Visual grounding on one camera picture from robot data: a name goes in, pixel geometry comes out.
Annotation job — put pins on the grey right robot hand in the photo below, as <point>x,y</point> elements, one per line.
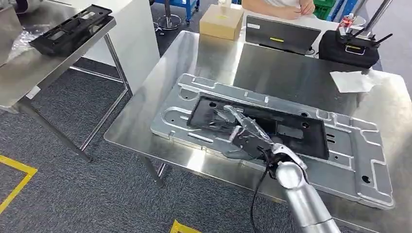
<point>251,138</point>

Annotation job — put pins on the black plastic panel with cutouts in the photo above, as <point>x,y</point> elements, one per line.
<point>299,141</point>

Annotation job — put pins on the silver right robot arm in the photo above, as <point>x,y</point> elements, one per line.
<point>305,202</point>

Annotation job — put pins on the grey metal fixture plate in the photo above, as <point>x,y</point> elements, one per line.
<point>354,154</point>

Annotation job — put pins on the large steel table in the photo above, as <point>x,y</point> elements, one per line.
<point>145,128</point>

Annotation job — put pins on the dark laptop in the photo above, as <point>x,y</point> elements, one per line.
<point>283,35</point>

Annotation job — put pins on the yellow floor tape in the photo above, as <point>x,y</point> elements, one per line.
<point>19,183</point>
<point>180,227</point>

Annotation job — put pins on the cardboard box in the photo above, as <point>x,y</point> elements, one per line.
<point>220,22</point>

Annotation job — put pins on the black bag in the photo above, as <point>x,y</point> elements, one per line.
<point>338,53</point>

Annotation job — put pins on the person's right hand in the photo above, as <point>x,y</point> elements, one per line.
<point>291,13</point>

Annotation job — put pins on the person's hand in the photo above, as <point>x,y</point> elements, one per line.
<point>291,13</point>
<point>307,7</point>

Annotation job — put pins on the person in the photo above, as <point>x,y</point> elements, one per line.
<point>264,6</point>

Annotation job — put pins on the black controller with antennas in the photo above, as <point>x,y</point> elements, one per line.
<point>354,41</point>

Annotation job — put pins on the person's left hand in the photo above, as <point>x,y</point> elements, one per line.
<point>307,7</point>

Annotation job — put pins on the stanchion with chrome base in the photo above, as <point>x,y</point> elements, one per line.
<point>169,21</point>

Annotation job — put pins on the green crate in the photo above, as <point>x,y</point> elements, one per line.
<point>323,9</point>

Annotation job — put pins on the blue metal shelf rack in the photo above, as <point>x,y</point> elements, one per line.
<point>188,4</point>

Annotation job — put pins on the white cabinet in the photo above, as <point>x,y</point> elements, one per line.
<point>135,38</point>

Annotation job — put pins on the metal pole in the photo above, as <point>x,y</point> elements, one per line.
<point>379,13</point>

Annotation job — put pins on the stack of black plastic panels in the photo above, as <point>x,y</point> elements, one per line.
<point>64,38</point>

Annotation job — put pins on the small steel table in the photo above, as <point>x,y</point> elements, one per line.
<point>32,74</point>

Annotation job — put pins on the clear plastic film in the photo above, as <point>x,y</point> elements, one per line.
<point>22,40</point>

